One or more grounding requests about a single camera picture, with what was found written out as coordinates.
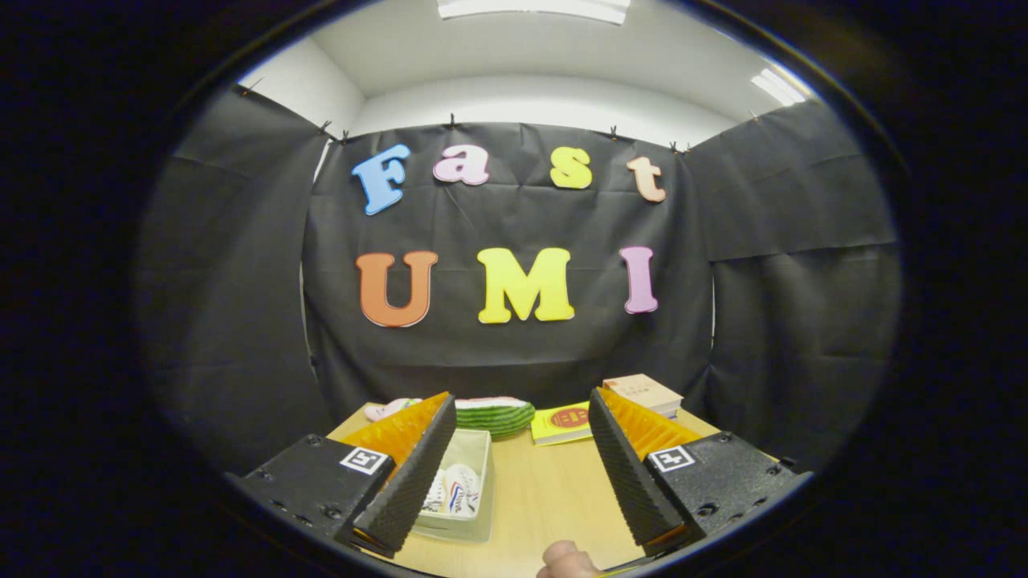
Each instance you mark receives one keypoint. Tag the beige book with orange corner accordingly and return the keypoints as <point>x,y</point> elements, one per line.
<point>642,392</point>

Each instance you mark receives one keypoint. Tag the long ceiling light panel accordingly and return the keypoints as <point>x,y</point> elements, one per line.
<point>534,8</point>

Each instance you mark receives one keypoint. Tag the small ceiling light panel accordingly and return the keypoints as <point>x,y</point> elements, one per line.
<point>777,87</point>

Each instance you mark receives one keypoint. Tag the white book under beige book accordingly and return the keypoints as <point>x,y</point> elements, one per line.
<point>671,412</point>

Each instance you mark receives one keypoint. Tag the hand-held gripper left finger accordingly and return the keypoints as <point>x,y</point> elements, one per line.
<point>418,474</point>

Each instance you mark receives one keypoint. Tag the black backdrop cloth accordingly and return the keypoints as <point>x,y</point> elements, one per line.
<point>514,353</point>

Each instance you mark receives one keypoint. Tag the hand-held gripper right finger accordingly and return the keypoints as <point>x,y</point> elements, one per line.
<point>626,474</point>

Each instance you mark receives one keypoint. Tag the yellow book with red circle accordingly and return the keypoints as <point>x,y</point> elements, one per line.
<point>562,424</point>

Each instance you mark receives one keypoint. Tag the pale green fabric storage box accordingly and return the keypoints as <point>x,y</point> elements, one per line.
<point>478,445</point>

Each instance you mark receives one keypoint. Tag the pink and green plush toy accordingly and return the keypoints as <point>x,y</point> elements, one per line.
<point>389,409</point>

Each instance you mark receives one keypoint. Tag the white shoe with striped sides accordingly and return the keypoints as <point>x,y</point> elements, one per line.
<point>435,491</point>
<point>463,488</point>

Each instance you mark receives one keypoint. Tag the watermelon slice plush toy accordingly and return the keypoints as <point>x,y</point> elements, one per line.
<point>494,417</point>

